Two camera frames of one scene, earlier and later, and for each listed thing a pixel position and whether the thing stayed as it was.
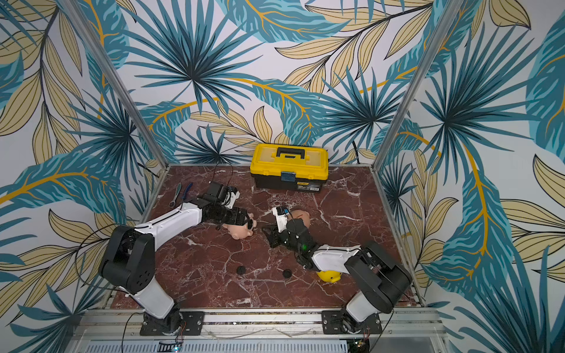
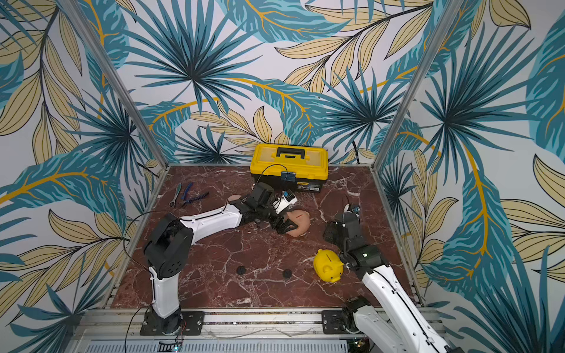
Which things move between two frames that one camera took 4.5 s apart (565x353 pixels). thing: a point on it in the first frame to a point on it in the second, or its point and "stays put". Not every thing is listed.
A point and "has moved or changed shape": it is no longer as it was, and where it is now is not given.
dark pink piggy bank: x=300 y=214 stays put
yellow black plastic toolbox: x=290 y=167 stays put
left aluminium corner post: x=79 y=23 stays put
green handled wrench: x=172 y=204 stays put
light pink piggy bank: x=240 y=232 has moved or changed shape
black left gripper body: x=226 y=215 to x=268 y=214
